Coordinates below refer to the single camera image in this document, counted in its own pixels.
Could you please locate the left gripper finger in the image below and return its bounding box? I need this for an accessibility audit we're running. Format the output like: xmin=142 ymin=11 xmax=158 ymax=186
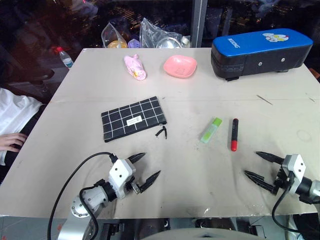
xmin=139 ymin=170 xmax=162 ymax=194
xmin=127 ymin=152 xmax=147 ymax=165

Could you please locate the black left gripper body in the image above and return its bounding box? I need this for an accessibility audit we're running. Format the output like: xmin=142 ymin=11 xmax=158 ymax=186
xmin=125 ymin=159 xmax=142 ymax=196

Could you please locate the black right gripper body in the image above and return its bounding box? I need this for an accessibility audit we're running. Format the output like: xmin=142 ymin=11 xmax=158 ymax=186
xmin=272 ymin=164 xmax=292 ymax=197

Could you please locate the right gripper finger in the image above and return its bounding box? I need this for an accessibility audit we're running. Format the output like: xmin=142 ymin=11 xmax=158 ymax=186
xmin=243 ymin=170 xmax=276 ymax=194
xmin=255 ymin=150 xmax=286 ymax=166

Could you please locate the black grid pencil pouch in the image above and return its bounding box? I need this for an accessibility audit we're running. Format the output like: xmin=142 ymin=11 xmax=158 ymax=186
xmin=100 ymin=95 xmax=168 ymax=144

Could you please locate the person's bare hand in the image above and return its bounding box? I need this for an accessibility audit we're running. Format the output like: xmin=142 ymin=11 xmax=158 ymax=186
xmin=0 ymin=132 xmax=28 ymax=153

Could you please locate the black marker with red cap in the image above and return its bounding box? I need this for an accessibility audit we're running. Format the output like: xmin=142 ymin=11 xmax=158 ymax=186
xmin=227 ymin=117 xmax=239 ymax=152

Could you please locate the thin wooden stick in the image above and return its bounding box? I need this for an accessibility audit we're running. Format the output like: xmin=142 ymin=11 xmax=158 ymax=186
xmin=256 ymin=94 xmax=274 ymax=106

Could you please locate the green translucent highlighter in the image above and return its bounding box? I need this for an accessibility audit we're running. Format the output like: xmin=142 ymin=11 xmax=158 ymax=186
xmin=199 ymin=117 xmax=223 ymax=145

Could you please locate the pink soft pouch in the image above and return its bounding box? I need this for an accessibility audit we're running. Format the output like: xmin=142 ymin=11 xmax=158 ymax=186
xmin=123 ymin=53 xmax=148 ymax=82

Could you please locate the pink plastic dish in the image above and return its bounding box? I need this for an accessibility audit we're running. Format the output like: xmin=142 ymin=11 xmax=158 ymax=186
xmin=163 ymin=54 xmax=198 ymax=80

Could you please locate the blue black padded box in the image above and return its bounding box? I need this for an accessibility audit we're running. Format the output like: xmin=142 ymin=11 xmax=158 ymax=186
xmin=210 ymin=27 xmax=314 ymax=82

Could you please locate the purple packet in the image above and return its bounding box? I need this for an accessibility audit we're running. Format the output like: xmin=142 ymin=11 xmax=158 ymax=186
xmin=127 ymin=38 xmax=141 ymax=49

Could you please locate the round metal bowl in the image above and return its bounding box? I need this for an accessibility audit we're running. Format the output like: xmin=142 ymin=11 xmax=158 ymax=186
xmin=155 ymin=36 xmax=183 ymax=50

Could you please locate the clear plastic water bottle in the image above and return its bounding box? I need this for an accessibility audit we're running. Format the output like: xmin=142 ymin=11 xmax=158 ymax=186
xmin=54 ymin=46 xmax=74 ymax=70

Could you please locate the clear bag with metal bowl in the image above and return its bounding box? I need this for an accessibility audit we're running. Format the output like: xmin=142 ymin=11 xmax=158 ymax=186
xmin=138 ymin=17 xmax=192 ymax=49

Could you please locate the clear bag with orange item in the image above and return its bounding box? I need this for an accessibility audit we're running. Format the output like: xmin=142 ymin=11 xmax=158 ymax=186
xmin=100 ymin=21 xmax=130 ymax=49

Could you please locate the person in white shirt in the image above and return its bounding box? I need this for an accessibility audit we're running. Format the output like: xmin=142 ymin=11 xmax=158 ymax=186
xmin=0 ymin=87 xmax=47 ymax=186

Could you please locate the black office chair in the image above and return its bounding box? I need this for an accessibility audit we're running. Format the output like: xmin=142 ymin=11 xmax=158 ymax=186
xmin=4 ymin=68 xmax=55 ymax=101

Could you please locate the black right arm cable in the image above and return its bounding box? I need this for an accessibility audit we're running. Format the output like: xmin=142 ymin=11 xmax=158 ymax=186
xmin=271 ymin=178 xmax=302 ymax=234

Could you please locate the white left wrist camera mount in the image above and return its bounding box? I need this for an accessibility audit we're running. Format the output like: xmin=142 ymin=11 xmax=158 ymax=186
xmin=108 ymin=158 xmax=137 ymax=200

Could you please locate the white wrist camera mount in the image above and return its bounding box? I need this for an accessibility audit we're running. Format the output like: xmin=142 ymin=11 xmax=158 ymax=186
xmin=108 ymin=158 xmax=137 ymax=200
xmin=281 ymin=153 xmax=307 ymax=196

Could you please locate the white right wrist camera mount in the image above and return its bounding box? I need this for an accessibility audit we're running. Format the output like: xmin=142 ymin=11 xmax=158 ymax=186
xmin=281 ymin=153 xmax=307 ymax=196

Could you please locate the grey vertical window post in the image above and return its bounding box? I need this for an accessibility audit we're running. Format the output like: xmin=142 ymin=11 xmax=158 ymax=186
xmin=191 ymin=0 xmax=208 ymax=48

